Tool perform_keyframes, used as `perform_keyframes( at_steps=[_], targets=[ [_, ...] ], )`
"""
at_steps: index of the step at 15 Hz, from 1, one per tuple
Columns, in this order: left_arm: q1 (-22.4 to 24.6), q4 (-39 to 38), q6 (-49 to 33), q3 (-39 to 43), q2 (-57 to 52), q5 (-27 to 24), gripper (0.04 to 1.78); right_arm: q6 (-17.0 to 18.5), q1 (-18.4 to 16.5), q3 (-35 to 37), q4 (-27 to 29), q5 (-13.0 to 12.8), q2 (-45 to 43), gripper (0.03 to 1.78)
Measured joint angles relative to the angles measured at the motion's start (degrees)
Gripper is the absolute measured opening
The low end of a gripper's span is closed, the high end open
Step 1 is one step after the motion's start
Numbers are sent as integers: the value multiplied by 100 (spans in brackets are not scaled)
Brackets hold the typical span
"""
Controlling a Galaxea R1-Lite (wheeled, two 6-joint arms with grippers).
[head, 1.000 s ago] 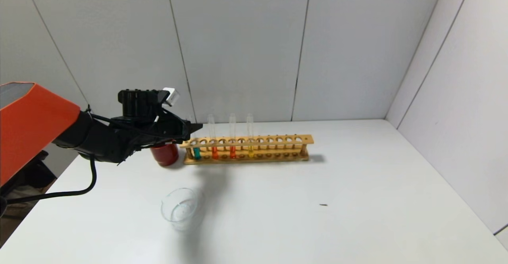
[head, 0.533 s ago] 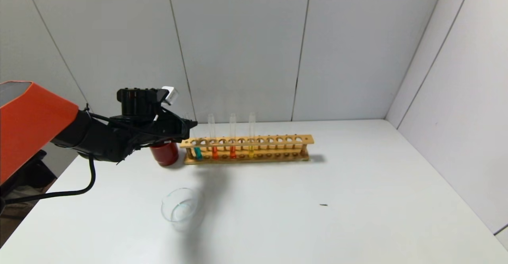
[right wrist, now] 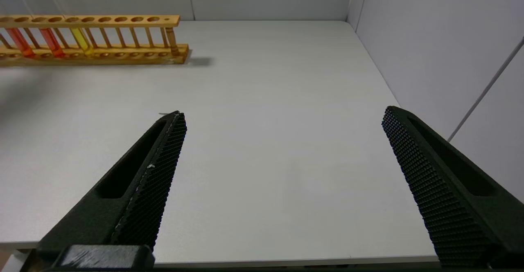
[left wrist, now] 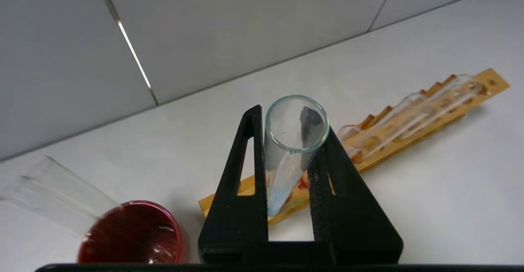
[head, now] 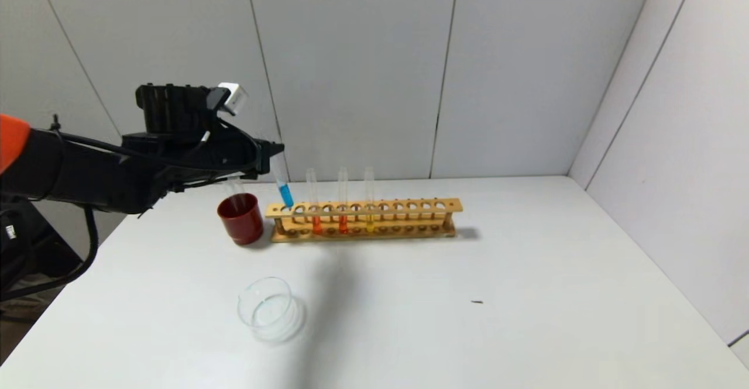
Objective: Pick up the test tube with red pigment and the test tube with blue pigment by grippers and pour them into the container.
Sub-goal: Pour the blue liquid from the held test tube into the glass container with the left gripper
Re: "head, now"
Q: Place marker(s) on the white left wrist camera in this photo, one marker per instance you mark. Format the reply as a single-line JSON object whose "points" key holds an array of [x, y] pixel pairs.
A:
{"points": [[234, 97]]}

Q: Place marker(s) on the wooden test tube rack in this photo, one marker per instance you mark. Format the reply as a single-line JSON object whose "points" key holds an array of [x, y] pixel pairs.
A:
{"points": [[409, 205]]}

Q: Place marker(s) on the clear glass beaker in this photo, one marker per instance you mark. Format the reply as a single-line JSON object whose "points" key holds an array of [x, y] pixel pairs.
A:
{"points": [[257, 313]]}

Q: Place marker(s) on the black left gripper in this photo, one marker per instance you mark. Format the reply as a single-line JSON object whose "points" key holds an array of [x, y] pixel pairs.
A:
{"points": [[264, 158]]}

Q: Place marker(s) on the dark red plastic cup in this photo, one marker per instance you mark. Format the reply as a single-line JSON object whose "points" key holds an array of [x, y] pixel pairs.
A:
{"points": [[243, 228]]}

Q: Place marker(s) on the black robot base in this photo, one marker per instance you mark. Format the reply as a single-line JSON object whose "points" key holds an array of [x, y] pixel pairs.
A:
{"points": [[23, 243]]}

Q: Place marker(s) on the orange-red pigment glass test tube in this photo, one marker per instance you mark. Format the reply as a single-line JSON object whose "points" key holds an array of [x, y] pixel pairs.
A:
{"points": [[343, 225]]}

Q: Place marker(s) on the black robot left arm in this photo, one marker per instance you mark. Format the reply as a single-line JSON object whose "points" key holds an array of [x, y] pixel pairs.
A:
{"points": [[88, 167]]}

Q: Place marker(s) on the yellow pigment glass test tube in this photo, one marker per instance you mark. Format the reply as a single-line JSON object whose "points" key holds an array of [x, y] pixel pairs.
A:
{"points": [[369, 223]]}

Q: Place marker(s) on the red pigment glass test tube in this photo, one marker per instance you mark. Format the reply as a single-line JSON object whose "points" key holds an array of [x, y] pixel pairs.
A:
{"points": [[316, 225]]}

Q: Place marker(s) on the blue pigment glass test tube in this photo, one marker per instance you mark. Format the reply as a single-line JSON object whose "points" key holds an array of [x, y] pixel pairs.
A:
{"points": [[285, 195]]}

